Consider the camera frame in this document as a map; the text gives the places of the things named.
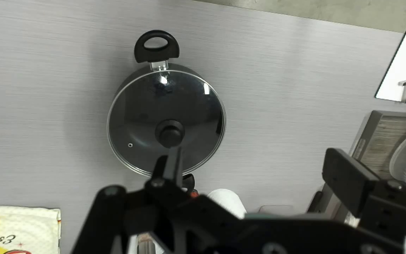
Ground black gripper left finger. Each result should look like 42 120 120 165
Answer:
71 183 176 254

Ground white paper towel roll front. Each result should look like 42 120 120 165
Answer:
209 189 247 219

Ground tray of plastic cutlery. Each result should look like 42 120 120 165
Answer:
352 110 406 179

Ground printed yellow kitchen towel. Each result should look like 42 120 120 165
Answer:
0 206 61 254

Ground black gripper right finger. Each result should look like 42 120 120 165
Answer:
323 148 406 244

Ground glass pot lid black knob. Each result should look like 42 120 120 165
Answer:
106 69 227 178

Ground black cooking pot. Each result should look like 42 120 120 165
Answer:
113 28 223 181

